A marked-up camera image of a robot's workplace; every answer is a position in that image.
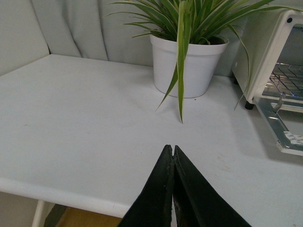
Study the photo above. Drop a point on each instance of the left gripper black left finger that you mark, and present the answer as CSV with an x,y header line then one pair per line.
x,y
153,207

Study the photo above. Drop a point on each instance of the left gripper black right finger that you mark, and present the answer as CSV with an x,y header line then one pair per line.
x,y
196,202

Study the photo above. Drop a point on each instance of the glass oven door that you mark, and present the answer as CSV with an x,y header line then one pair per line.
x,y
286,140

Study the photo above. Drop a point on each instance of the white Toshiba toaster oven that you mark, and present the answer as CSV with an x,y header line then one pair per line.
x,y
269,37

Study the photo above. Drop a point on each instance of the white table leg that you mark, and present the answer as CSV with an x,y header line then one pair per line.
x,y
42,210

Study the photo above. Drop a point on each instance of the white plastic flower pot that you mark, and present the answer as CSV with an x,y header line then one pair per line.
x,y
199,67

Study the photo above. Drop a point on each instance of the green striped spider plant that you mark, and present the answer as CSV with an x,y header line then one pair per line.
x,y
191,22

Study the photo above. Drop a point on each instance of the pale grey backdrop curtain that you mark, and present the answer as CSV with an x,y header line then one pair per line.
x,y
94,29

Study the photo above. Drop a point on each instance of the metal oven wire rack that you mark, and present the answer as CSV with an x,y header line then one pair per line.
x,y
287,79

